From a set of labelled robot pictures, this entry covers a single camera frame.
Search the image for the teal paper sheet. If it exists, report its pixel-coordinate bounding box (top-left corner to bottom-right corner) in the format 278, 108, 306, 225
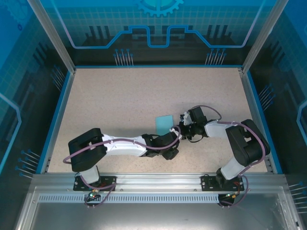
154, 115, 174, 136

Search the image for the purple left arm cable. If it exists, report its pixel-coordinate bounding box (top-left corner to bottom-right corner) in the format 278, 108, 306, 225
62, 126, 182, 209

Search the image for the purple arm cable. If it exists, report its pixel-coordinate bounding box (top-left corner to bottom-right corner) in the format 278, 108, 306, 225
195, 104, 272, 209
62, 126, 182, 209

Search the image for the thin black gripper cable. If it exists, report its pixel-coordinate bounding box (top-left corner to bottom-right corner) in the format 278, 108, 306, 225
186, 135, 204, 144

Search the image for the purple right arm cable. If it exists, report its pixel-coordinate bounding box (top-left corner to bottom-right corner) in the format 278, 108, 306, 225
195, 104, 272, 209

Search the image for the aluminium mounting rail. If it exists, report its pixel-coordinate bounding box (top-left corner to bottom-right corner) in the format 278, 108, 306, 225
32, 172, 287, 192

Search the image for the slotted grey cable duct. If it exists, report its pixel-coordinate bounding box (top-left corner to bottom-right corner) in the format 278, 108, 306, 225
38, 194, 220, 204

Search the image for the aluminium side rail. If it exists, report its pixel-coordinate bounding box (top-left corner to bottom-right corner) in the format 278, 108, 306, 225
239, 68, 274, 173

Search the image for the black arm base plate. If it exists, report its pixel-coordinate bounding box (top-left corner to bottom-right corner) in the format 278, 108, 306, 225
73, 175, 118, 192
201, 175, 243, 192

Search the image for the aluminium frame post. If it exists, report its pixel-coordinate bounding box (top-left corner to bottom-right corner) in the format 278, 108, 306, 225
26, 0, 77, 74
241, 0, 290, 74

